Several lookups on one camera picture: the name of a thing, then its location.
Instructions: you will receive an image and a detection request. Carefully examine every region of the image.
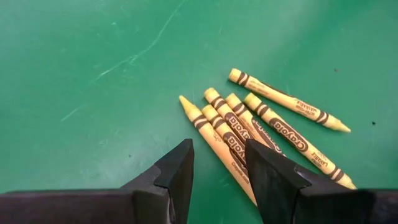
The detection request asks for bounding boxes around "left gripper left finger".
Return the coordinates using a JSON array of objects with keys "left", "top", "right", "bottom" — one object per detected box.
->
[{"left": 0, "top": 138, "right": 195, "bottom": 224}]

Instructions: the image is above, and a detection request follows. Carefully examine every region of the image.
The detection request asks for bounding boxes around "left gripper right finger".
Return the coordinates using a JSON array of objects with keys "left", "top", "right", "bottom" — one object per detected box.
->
[{"left": 244, "top": 138, "right": 398, "bottom": 224}]

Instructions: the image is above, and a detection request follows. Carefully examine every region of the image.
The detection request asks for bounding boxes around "yellow crayon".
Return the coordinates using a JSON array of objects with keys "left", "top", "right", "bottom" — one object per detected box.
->
[
  {"left": 243, "top": 92, "right": 357, "bottom": 190},
  {"left": 178, "top": 95, "right": 259, "bottom": 207},
  {"left": 201, "top": 103, "right": 250, "bottom": 175},
  {"left": 224, "top": 92, "right": 284, "bottom": 156},
  {"left": 228, "top": 68, "right": 352, "bottom": 134},
  {"left": 203, "top": 87, "right": 256, "bottom": 144}
]

